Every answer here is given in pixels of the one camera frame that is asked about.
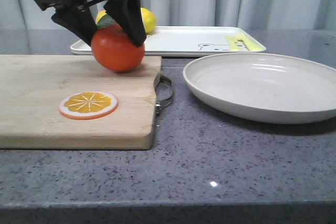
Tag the right yellow lemon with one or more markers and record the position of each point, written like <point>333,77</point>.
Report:
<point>149,20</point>

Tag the left yellow lemon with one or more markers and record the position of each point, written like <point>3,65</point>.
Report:
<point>99,15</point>

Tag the orange slice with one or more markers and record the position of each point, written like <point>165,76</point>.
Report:
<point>88,105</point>

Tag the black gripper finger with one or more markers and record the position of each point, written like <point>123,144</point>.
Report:
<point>79,22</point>
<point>127,13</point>

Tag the grey curtain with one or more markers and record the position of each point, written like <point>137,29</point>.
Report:
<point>246,14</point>

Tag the yellow-green plastic knife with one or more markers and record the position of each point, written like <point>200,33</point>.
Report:
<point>232,41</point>

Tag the white bear-print tray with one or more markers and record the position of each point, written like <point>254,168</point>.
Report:
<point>192,41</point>

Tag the yellow lemon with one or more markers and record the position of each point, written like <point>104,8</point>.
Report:
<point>149,20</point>
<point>99,15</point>

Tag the yellow-green plastic fork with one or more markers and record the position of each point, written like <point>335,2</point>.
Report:
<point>251,46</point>

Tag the dark green lime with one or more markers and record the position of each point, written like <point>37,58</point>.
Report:
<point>105,21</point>

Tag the wooden cutting board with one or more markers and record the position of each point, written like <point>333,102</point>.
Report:
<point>33,86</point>

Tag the beige round plate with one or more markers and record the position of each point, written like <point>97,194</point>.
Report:
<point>262,87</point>

